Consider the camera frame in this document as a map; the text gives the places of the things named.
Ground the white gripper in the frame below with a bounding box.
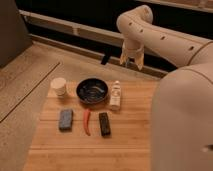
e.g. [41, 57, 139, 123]
[120, 39, 144, 70]

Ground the white plastic bottle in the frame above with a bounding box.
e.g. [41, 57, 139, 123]
[109, 81, 121, 110]

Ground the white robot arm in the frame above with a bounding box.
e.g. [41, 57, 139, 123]
[117, 5, 213, 171]

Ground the dark ceramic bowl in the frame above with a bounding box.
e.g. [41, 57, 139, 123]
[76, 78, 108, 104]

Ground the red chili pepper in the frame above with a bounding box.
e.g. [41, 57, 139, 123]
[83, 109, 91, 136]

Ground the black rectangular block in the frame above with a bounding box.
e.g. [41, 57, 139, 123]
[99, 113, 111, 136]

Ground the white paper cup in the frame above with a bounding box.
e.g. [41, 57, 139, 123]
[50, 77, 67, 96]

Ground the blue sponge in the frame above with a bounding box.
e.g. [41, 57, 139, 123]
[59, 109, 73, 131]

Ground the wooden cutting board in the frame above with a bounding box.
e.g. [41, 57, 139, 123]
[23, 81, 157, 171]

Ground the black object by rail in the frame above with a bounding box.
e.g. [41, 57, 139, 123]
[101, 54, 111, 65]

